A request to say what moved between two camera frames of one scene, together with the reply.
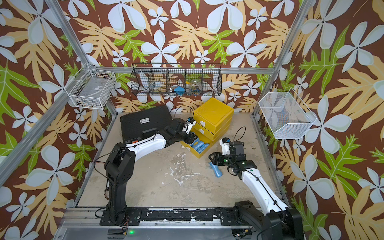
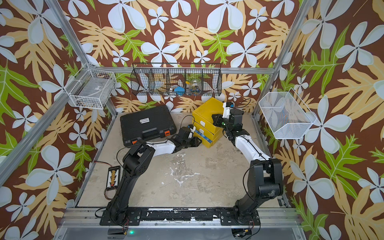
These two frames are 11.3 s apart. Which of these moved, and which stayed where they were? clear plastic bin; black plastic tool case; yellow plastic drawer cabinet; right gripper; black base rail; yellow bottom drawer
Moved: yellow bottom drawer; right gripper
Stayed: black base rail; clear plastic bin; yellow plastic drawer cabinet; black plastic tool case
